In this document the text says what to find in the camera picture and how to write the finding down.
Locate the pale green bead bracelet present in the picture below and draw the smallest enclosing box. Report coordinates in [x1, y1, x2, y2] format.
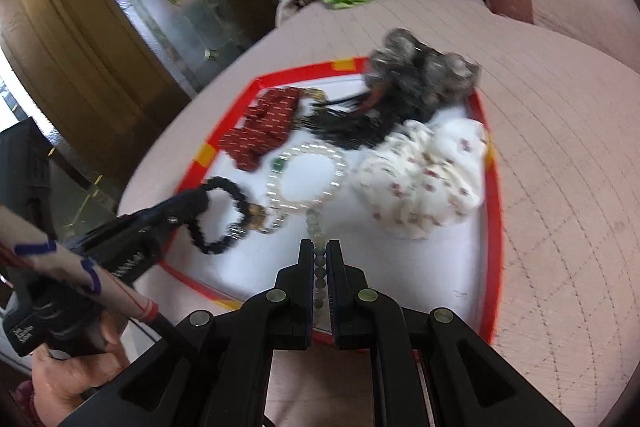
[304, 206, 331, 315]

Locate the person's left hand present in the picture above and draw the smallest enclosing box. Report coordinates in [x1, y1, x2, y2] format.
[15, 317, 133, 427]

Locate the grey furry scrunchie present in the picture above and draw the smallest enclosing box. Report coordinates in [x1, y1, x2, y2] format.
[362, 28, 483, 118]

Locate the white floral scrunchie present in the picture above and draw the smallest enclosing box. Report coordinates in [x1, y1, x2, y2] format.
[350, 117, 488, 242]

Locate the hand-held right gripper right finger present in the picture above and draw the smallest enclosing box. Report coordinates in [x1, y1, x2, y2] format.
[325, 238, 576, 427]

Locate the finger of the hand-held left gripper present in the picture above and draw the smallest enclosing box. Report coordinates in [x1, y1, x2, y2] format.
[70, 184, 211, 293]

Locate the red tray with white inside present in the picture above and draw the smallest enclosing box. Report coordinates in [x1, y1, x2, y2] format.
[162, 56, 503, 345]

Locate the white pearl bracelet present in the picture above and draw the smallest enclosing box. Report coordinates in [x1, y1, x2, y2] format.
[265, 144, 348, 233]

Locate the black tasselled hair tie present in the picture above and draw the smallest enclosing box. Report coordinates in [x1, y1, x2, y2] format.
[300, 89, 401, 150]

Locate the red polka dot scrunchie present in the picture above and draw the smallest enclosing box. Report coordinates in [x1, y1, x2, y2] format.
[217, 87, 301, 172]

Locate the wooden door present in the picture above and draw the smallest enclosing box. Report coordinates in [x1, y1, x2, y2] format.
[0, 0, 193, 168]

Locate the white paper-wrapped cable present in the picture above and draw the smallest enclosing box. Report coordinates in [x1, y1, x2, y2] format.
[0, 206, 201, 355]

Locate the black beaded bracelet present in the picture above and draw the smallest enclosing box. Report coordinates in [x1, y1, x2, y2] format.
[190, 176, 266, 255]

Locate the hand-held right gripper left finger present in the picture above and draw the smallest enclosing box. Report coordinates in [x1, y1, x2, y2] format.
[102, 238, 316, 427]

